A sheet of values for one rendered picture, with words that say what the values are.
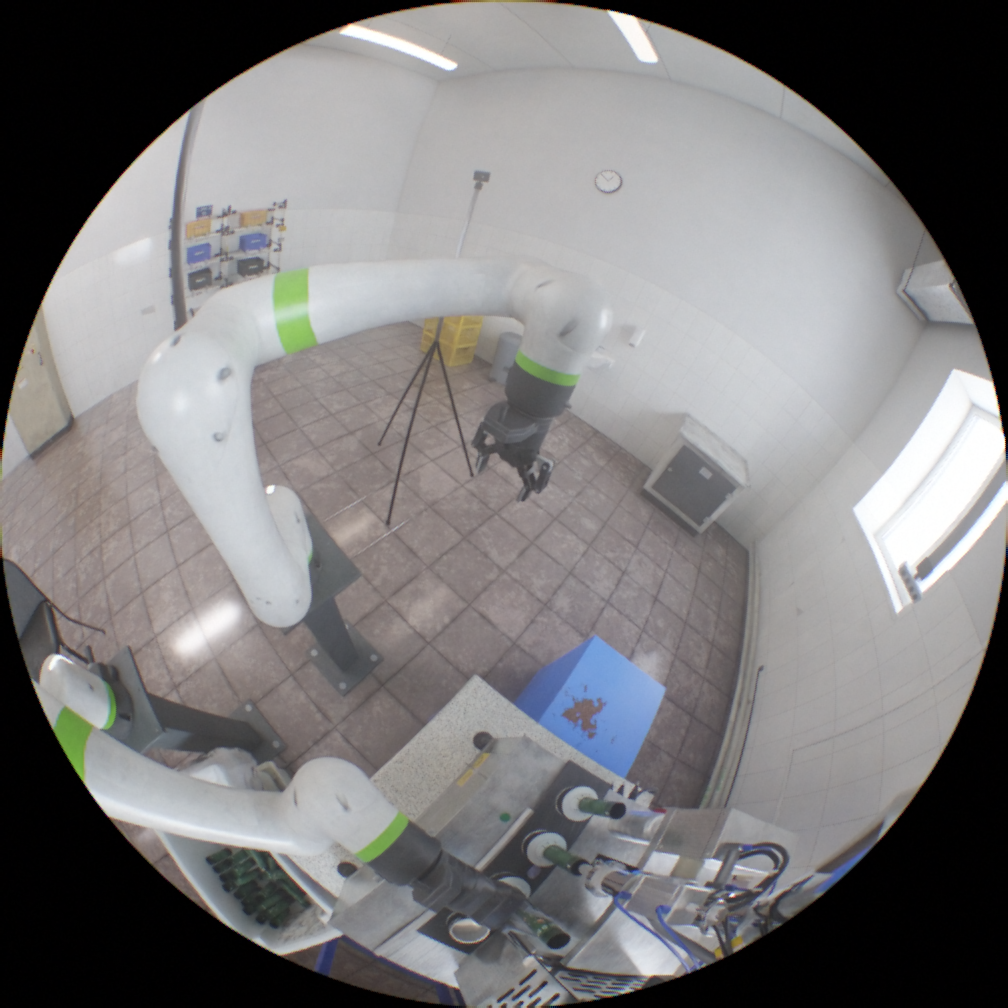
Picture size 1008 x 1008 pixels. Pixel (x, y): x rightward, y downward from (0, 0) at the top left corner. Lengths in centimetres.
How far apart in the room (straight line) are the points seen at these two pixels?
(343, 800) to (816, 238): 414
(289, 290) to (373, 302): 11
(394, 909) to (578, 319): 94
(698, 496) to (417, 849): 306
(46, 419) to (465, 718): 535
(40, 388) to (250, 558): 492
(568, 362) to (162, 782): 71
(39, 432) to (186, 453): 516
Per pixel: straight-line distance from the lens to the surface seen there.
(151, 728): 98
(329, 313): 42
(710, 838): 55
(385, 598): 182
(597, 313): 39
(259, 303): 43
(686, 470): 303
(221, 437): 33
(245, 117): 538
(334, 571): 85
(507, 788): 67
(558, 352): 40
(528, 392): 42
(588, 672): 126
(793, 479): 386
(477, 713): 93
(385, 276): 44
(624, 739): 131
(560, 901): 80
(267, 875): 131
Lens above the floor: 166
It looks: 45 degrees down
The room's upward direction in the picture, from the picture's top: 24 degrees clockwise
